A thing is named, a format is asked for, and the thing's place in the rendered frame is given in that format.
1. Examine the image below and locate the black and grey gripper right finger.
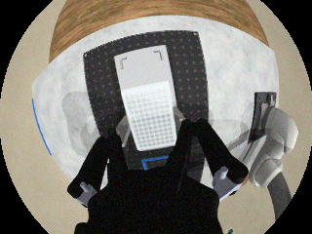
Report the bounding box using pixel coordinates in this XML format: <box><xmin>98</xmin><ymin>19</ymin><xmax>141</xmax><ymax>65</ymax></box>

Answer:
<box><xmin>152</xmin><ymin>106</ymin><xmax>249</xmax><ymax>206</ymax></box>

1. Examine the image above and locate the blue tape outline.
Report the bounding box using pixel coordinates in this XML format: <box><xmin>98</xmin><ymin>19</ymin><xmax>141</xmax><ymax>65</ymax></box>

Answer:
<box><xmin>141</xmin><ymin>156</ymin><xmax>169</xmax><ymax>170</ymax></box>

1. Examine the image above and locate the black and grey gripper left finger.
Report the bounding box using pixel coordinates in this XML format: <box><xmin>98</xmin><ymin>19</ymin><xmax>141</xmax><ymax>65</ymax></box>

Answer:
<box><xmin>67</xmin><ymin>116</ymin><xmax>132</xmax><ymax>208</ymax></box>

